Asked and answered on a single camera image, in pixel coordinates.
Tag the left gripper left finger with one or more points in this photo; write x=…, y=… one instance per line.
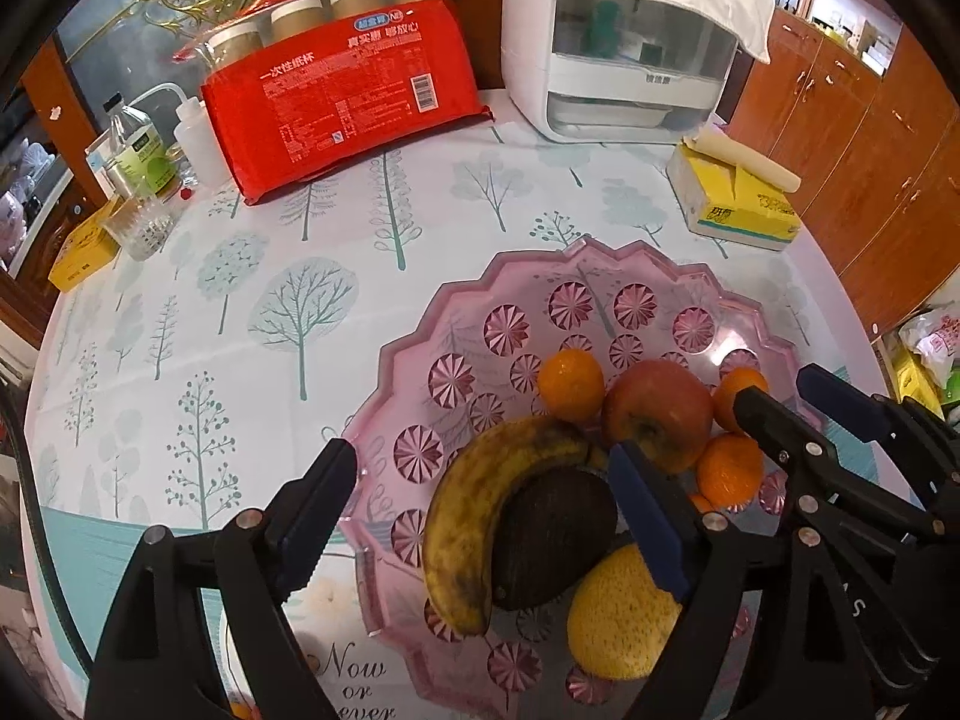
x=303, y=515

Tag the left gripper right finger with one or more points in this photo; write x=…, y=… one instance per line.
x=665, y=525

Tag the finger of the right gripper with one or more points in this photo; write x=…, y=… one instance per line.
x=818, y=488
x=905, y=429

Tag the large orange with stem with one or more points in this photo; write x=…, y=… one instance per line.
x=730, y=471

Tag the bruised yellow pear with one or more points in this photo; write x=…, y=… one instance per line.
x=619, y=620

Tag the dark brown avocado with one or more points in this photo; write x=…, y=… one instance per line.
x=552, y=531

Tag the red apple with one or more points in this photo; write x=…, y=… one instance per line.
x=664, y=409

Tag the spotted yellow banana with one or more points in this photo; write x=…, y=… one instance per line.
x=466, y=506

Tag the pink plastic fruit bowl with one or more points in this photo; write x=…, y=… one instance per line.
x=460, y=393

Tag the wooden cabinet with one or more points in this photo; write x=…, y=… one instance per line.
x=877, y=159

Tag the yellow tissue pack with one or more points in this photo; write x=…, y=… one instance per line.
x=730, y=192

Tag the clear drinking glass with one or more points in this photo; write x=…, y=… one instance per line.
x=140, y=226

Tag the yellow flat box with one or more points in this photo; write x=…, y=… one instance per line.
x=86, y=250

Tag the white squeeze bottle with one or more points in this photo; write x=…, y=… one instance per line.
x=194, y=134

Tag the clear plastic bottle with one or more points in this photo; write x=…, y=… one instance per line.
x=137, y=151

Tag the red paper cup package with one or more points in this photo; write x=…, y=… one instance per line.
x=297, y=89

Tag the white countertop appliance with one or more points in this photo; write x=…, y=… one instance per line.
x=616, y=71

